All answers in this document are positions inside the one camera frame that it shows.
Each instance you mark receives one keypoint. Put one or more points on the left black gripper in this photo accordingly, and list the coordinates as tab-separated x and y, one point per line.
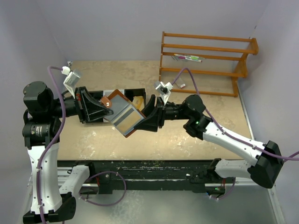
87	106

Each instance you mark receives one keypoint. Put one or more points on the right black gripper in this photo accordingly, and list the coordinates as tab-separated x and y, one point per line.
154	116

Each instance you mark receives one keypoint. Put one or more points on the brown leather card holder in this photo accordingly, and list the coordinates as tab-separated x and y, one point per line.
123	115

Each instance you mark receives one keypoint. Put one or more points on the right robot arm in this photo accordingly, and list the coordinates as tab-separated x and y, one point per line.
260	162

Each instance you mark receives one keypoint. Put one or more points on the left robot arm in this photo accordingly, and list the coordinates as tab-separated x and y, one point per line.
44	120

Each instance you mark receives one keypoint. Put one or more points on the gold credit cards pile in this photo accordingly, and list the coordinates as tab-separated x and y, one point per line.
138	102

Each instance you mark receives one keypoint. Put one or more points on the black right bin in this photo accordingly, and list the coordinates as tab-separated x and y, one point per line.
129	94

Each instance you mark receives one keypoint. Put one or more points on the coloured markers on rack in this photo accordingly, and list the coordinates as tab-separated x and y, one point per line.
189	58

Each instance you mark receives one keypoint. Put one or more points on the orange wooden rack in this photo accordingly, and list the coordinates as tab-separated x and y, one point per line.
225	58

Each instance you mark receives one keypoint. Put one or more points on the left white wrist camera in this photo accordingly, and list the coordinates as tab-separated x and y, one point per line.
72	77

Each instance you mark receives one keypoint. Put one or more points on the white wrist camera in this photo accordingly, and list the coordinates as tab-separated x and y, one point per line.
164	90
72	77

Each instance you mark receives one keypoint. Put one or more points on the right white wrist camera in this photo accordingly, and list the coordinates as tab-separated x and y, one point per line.
164	90

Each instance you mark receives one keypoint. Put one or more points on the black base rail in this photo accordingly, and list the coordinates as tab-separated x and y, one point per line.
197	176

